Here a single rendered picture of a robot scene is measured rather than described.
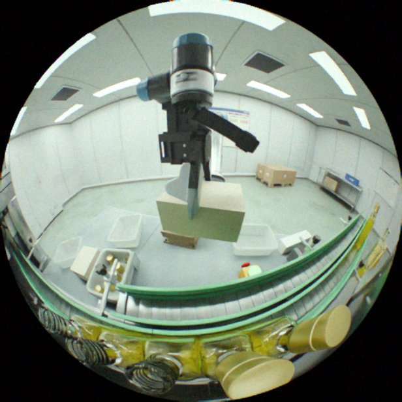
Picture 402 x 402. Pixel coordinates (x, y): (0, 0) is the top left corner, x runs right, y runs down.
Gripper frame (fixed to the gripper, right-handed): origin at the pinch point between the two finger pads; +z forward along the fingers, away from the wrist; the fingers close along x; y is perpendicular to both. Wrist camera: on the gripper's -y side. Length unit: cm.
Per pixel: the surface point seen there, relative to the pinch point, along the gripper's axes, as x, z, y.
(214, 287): 12.6, 13.8, -5.1
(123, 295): 21.5, 21.5, 18.3
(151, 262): 1.7, 35.1, 24.2
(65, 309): 43, 22, 36
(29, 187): 47, -12, 393
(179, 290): 15.0, 13.6, 1.8
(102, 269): 19.5, 9.2, 18.7
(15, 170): 79, -71, 380
